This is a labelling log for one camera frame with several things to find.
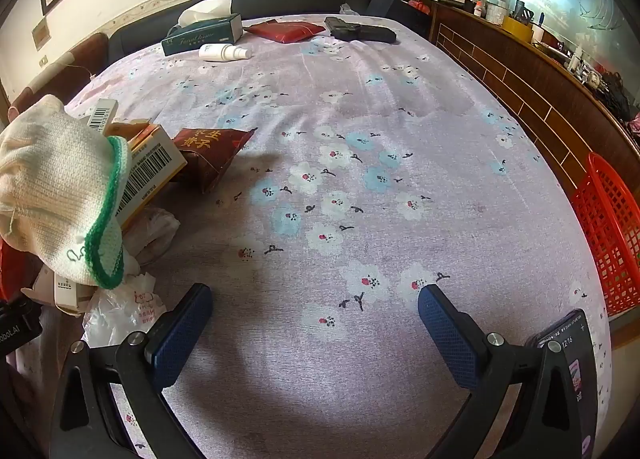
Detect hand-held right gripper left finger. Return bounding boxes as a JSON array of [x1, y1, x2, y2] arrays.
[[47, 283, 214, 459]]

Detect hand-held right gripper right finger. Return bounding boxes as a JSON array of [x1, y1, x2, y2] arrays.
[[417, 284, 583, 459]]

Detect small white cardboard box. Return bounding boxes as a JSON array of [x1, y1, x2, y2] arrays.
[[32, 266, 96, 315]]

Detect white plastic bag red print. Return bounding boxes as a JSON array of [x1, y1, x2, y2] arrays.
[[82, 271, 168, 346]]

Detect red foot print packet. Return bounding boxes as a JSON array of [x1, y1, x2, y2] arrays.
[[0, 239, 16, 301]]

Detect clear plastic bag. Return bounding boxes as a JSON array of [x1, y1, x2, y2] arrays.
[[125, 208, 181, 267]]

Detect white knit glove green cuff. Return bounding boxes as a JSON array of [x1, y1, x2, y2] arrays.
[[0, 95, 132, 290]]

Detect orange cardboard box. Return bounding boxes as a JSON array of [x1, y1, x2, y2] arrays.
[[107, 121, 188, 230]]

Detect dark red snack packet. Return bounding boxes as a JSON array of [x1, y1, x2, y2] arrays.
[[172, 128, 257, 194]]

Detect red plastic basket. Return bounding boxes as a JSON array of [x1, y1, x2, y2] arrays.
[[570, 151, 640, 315]]

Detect white barcode box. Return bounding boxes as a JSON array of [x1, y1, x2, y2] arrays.
[[85, 98, 120, 134]]

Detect black smartphone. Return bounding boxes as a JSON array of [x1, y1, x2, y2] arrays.
[[530, 308, 601, 459]]

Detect wooden cabinet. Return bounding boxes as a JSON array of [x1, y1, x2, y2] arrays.
[[430, 0, 640, 224]]

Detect white spray bottle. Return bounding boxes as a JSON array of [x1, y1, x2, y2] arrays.
[[198, 44, 253, 62]]

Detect black bag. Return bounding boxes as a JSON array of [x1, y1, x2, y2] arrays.
[[595, 71, 636, 120]]

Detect dark green tissue box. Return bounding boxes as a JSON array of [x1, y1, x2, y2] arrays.
[[161, 0, 244, 58]]

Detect yellow container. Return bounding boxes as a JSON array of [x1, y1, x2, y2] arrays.
[[501, 15, 535, 42]]

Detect red pouch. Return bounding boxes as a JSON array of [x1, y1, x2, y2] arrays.
[[243, 20, 327, 44]]

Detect black toy gun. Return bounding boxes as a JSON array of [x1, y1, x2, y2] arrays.
[[324, 16, 397, 44]]

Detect navy box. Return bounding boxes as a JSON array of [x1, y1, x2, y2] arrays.
[[367, 0, 416, 20]]

